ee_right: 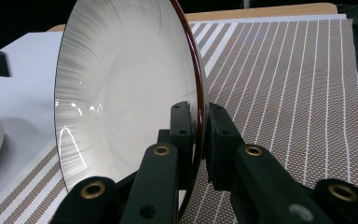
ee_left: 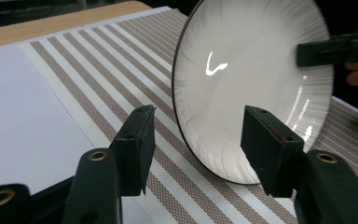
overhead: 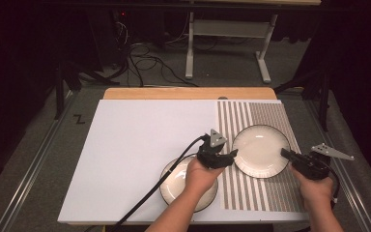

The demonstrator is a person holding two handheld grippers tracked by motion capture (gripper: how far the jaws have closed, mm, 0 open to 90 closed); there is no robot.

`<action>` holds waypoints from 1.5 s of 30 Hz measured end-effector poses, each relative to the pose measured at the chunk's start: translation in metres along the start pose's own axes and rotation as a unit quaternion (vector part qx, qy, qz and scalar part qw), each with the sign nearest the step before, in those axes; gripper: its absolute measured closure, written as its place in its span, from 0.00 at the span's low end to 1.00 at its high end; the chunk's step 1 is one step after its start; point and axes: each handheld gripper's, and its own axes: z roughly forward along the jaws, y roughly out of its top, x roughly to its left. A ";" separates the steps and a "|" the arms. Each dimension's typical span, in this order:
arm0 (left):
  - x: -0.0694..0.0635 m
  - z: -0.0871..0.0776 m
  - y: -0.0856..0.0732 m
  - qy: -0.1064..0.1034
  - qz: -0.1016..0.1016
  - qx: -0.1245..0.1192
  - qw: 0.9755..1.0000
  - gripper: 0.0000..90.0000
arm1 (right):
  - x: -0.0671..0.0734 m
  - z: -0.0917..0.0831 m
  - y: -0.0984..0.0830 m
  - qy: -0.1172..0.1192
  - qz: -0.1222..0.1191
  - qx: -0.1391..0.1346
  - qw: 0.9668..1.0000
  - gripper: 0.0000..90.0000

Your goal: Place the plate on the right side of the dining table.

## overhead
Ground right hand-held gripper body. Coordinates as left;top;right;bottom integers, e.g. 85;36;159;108
291;143;356;181

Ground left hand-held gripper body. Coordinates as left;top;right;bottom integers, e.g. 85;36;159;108
196;129;236;170

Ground white plate with dark rim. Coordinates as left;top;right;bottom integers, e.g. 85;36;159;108
231;124;292;180
158;154;219;214

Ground person's right hand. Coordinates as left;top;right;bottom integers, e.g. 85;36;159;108
289;165;335;211

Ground person's left hand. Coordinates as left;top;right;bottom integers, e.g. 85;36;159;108
184;157;226;200

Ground striped grey white placemat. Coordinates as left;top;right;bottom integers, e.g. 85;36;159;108
216;100;307;214

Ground black stand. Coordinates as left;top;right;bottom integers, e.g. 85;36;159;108
52;61;82;121
273;69;332;132

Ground wooden table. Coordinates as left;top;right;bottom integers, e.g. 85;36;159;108
102;86;278;101

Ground white board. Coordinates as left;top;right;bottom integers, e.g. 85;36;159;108
57;99;310;225

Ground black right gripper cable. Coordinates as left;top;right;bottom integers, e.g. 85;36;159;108
322;159;341;205

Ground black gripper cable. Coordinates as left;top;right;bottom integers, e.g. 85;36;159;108
109;134;208;232
322;159;341;205

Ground metal floor rail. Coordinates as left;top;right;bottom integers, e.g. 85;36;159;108
0;91;80;232
303;100;371;232

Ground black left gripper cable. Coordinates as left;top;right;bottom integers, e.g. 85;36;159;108
109;134;208;232

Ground black floor cables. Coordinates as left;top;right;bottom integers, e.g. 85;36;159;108
109;18;201;88

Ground white metal desk frame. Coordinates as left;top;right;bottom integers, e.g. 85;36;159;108
185;11;279;85

